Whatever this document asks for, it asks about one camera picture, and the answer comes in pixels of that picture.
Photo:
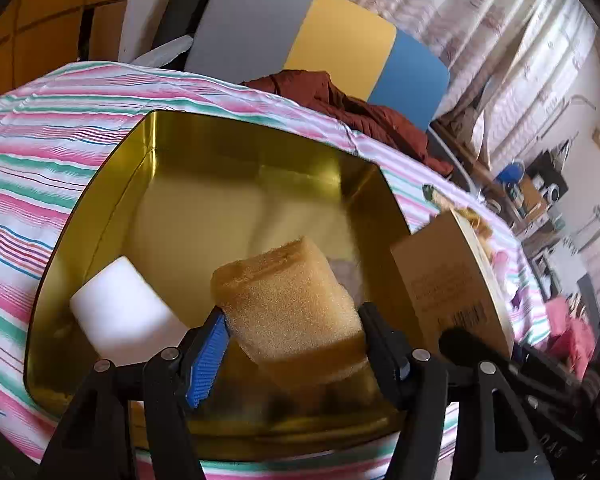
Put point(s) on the patterned white curtain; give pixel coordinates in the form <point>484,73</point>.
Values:
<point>480,25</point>

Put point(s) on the blue cup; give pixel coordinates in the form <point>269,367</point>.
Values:
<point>511,172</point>

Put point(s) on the gold metal tin box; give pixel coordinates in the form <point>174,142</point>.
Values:
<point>220,185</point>

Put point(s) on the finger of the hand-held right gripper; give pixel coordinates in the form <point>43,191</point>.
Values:
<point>460,344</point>

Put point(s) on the yellow patterned packet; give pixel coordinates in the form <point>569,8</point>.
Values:
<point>475,222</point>

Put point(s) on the brown cardboard box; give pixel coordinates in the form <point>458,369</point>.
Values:
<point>445,280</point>

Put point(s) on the white foam sponge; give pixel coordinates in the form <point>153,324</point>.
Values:
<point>122,310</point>

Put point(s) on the grey yellow blue chair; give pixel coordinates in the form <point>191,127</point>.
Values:
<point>330,35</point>

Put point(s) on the yellow sponge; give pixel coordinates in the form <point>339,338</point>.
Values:
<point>287,305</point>

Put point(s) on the black radio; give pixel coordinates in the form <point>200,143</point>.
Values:
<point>550,180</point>

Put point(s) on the red-brown jacket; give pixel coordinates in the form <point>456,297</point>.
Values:
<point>370,115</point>

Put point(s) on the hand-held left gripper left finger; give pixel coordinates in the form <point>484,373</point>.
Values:
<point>207,360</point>

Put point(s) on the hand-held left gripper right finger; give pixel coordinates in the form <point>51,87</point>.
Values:
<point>380,345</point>

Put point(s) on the pink cloth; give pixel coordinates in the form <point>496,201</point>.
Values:
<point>572,332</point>

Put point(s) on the striped bed sheet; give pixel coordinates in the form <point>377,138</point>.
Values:
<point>45,150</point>

